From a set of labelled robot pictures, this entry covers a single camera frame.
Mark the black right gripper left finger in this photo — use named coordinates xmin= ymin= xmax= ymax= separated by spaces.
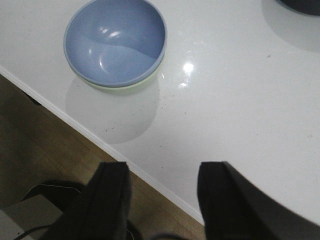
xmin=41 ymin=162 xmax=131 ymax=240

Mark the dark blue cooking pot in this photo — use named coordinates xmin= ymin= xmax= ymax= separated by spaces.
xmin=276 ymin=0 xmax=320 ymax=17

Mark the black cable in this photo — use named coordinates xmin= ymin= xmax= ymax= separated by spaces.
xmin=14 ymin=223 xmax=55 ymax=240

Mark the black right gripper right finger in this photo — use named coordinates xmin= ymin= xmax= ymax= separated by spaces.
xmin=197 ymin=162 xmax=320 ymax=240

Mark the blue plastic bowl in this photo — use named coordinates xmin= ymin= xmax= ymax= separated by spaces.
xmin=63 ymin=0 xmax=168 ymax=87

